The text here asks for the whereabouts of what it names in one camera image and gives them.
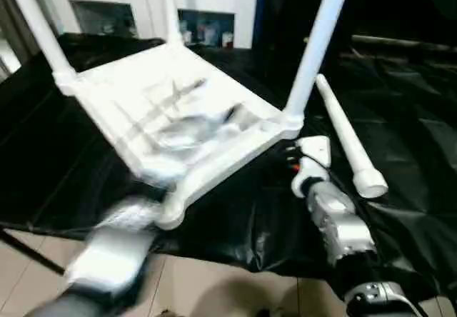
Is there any white plastic table leg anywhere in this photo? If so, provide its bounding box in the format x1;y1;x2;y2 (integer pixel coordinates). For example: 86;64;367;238
2;0;79;79
159;0;187;47
284;0;355;119
315;73;390;200

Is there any grey curtain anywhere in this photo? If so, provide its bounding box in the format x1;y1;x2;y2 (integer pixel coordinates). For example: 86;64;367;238
0;0;54;79

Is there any black work mat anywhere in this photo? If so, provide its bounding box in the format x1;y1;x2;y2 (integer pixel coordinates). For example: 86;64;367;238
0;32;457;298

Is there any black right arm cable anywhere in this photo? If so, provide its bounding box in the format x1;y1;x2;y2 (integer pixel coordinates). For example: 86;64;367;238
302;151;330;171

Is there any white plastic table top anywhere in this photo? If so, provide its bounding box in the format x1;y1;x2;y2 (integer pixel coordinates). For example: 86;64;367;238
53;41;305;231

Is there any black piano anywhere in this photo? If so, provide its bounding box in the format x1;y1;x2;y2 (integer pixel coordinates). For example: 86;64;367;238
256;0;457;65

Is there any black folding table frame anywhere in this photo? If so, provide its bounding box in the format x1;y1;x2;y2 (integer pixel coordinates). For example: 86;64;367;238
0;226;68;276

